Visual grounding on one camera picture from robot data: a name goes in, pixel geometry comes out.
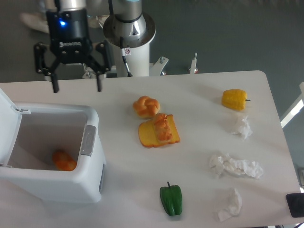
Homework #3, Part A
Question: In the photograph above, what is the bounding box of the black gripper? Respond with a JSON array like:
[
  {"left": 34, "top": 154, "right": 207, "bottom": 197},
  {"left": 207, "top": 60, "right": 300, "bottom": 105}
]
[{"left": 33, "top": 9, "right": 112, "bottom": 93}]

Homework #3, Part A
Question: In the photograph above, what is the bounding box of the white plastic trash can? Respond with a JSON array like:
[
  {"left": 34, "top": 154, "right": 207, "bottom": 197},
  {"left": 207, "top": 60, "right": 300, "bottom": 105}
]
[{"left": 0, "top": 92, "right": 106, "bottom": 203}]

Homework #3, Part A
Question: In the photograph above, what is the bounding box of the green bell pepper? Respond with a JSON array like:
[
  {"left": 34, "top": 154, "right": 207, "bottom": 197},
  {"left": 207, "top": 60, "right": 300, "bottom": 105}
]
[{"left": 159, "top": 182, "right": 183, "bottom": 216}]

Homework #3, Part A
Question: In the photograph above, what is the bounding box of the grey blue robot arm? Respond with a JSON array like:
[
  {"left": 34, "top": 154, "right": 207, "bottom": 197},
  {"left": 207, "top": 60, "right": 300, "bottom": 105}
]
[{"left": 34, "top": 0, "right": 155, "bottom": 92}]

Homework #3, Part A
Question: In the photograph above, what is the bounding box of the orange bread in trash can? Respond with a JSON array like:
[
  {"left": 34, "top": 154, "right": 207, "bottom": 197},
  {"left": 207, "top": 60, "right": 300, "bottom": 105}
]
[{"left": 52, "top": 150, "right": 77, "bottom": 171}]

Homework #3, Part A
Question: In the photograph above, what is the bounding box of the round knotted bread roll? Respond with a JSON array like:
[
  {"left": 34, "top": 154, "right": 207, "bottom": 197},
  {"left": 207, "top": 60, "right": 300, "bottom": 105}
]
[{"left": 133, "top": 96, "right": 161, "bottom": 119}]

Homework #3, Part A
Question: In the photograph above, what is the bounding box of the yellow toast slice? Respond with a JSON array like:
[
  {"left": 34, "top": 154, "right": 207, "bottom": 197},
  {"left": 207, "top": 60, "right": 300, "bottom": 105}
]
[{"left": 138, "top": 114, "right": 180, "bottom": 148}]

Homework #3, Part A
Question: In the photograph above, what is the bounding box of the small orange pastry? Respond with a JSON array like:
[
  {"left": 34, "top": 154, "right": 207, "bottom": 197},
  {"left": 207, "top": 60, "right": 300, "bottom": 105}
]
[{"left": 152, "top": 113, "right": 172, "bottom": 143}]

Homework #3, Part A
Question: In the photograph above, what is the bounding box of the yellow bell pepper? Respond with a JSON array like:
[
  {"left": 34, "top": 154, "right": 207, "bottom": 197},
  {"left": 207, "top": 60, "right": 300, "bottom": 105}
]
[{"left": 221, "top": 89, "right": 251, "bottom": 111}]

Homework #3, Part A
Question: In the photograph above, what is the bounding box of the crumpled white paper middle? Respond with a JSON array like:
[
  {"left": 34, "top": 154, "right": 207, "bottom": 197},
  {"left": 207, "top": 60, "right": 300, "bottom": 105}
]
[{"left": 209, "top": 154, "right": 264, "bottom": 179}]

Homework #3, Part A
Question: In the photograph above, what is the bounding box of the crumpled white paper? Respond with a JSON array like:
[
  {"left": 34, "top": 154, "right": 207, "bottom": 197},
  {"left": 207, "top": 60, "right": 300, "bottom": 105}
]
[
  {"left": 214, "top": 188, "right": 243, "bottom": 222},
  {"left": 209, "top": 154, "right": 264, "bottom": 179},
  {"left": 231, "top": 115, "right": 253, "bottom": 140}
]

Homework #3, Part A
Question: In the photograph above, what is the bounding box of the crumpled white paper upper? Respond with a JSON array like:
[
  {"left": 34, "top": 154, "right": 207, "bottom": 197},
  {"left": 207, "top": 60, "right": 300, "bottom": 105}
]
[{"left": 231, "top": 115, "right": 253, "bottom": 140}]

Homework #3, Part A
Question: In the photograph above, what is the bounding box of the crumpled white paper lower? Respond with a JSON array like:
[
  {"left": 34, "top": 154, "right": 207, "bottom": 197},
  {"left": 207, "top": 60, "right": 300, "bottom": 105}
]
[{"left": 214, "top": 188, "right": 243, "bottom": 222}]

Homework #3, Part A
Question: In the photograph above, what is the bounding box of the black device at edge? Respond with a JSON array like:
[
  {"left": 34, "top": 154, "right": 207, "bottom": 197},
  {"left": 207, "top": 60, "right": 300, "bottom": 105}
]
[{"left": 286, "top": 193, "right": 304, "bottom": 218}]

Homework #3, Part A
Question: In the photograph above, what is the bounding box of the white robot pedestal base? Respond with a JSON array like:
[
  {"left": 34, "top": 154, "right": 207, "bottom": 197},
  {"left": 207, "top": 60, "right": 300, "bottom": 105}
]
[{"left": 82, "top": 13, "right": 198, "bottom": 79}]

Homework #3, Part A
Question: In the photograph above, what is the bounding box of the white frame at right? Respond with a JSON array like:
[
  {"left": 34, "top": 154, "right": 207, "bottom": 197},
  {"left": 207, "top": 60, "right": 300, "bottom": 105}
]
[{"left": 280, "top": 82, "right": 304, "bottom": 128}]

